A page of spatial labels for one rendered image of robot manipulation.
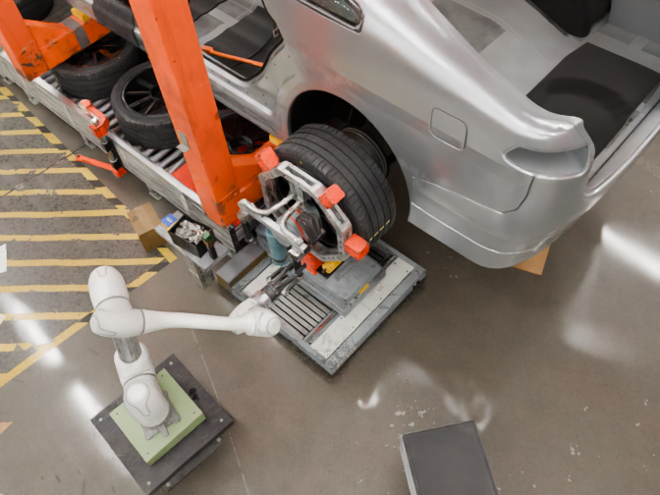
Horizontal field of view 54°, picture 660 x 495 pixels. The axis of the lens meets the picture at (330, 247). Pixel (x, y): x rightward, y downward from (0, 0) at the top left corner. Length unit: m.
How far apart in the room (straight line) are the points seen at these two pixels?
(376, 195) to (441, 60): 0.74
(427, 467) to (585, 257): 1.72
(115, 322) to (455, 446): 1.58
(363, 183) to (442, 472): 1.32
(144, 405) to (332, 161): 1.35
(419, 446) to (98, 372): 1.84
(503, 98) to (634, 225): 2.12
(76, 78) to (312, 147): 2.32
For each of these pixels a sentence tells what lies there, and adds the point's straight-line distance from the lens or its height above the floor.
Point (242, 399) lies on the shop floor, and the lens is 3.59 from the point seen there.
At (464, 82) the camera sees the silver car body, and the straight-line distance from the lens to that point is 2.46.
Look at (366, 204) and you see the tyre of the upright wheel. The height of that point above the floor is 1.02.
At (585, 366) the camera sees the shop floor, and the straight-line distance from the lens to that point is 3.76.
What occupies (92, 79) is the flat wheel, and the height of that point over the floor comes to 0.46.
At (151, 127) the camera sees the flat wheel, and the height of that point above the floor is 0.48.
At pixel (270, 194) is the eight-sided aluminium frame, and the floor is 0.83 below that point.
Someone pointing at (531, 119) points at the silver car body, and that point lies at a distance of 2.40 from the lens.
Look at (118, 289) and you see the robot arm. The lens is 2.64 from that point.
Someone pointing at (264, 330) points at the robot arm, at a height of 0.97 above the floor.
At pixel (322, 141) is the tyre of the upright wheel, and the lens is 2.93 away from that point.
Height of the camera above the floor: 3.26
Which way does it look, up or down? 54 degrees down
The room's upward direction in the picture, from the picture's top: 6 degrees counter-clockwise
